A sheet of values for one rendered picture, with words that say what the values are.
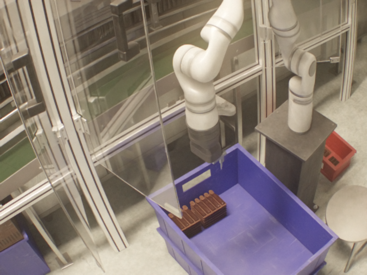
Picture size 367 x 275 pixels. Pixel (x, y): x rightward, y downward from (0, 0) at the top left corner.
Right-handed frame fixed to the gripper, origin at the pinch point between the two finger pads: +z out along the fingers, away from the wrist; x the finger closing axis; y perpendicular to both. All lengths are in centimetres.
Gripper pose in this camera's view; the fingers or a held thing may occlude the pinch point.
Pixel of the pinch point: (214, 163)
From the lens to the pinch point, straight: 121.5
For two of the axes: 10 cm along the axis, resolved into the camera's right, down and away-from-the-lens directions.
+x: 6.9, 4.7, -5.6
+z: 0.9, 7.0, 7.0
